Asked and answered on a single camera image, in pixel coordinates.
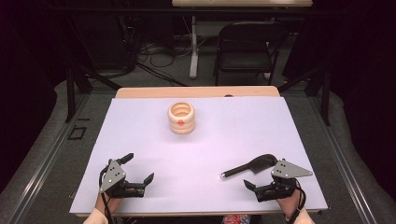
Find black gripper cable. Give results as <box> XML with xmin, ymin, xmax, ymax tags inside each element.
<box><xmin>287</xmin><ymin>178</ymin><xmax>308</xmax><ymax>224</ymax></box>
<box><xmin>98</xmin><ymin>166</ymin><xmax>116</xmax><ymax>224</ymax></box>

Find white background table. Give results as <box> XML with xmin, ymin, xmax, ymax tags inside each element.
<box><xmin>171</xmin><ymin>0</ymin><xmax>314</xmax><ymax>80</ymax></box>

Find black floor cables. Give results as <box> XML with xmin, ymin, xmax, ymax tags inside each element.
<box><xmin>135</xmin><ymin>41</ymin><xmax>190</xmax><ymax>88</ymax></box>

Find black metal stand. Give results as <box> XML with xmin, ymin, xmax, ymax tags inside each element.
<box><xmin>277</xmin><ymin>65</ymin><xmax>332</xmax><ymax>127</ymax></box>
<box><xmin>64</xmin><ymin>63</ymin><xmax>123</xmax><ymax>123</ymax></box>

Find grey metal floor rail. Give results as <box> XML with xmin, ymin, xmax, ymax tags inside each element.
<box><xmin>5</xmin><ymin>92</ymin><xmax>92</xmax><ymax>224</ymax></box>
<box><xmin>307</xmin><ymin>92</ymin><xmax>378</xmax><ymax>224</ymax></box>

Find person's right hand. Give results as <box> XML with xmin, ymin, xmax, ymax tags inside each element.
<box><xmin>276</xmin><ymin>189</ymin><xmax>303</xmax><ymax>219</ymax></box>

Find person's left hand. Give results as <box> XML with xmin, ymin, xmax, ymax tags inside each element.
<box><xmin>94</xmin><ymin>190</ymin><xmax>124</xmax><ymax>217</ymax></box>

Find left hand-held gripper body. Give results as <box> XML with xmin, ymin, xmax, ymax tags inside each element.
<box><xmin>99</xmin><ymin>159</ymin><xmax>146</xmax><ymax>199</ymax></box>

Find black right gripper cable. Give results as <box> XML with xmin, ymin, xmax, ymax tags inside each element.
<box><xmin>287</xmin><ymin>178</ymin><xmax>308</xmax><ymax>224</ymax></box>

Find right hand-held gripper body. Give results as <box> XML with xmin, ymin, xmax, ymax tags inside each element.
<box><xmin>254</xmin><ymin>159</ymin><xmax>314</xmax><ymax>203</ymax></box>

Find wooden table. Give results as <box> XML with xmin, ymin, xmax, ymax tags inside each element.
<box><xmin>75</xmin><ymin>85</ymin><xmax>323</xmax><ymax>217</ymax></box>

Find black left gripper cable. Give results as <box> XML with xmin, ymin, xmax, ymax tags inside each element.
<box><xmin>98</xmin><ymin>166</ymin><xmax>116</xmax><ymax>224</ymax></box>

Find white table cover sheet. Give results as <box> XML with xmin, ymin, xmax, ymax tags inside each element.
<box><xmin>68</xmin><ymin>95</ymin><xmax>329</xmax><ymax>216</ymax></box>

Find cream ribbed cup orange mark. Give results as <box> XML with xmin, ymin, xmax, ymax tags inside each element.
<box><xmin>167</xmin><ymin>101</ymin><xmax>197</xmax><ymax>135</ymax></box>

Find black folding chair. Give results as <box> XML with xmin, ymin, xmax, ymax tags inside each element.
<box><xmin>212</xmin><ymin>21</ymin><xmax>290</xmax><ymax>87</ymax></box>

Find person's red patterned clothing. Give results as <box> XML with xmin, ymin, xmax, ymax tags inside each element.
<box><xmin>221</xmin><ymin>214</ymin><xmax>252</xmax><ymax>224</ymax></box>

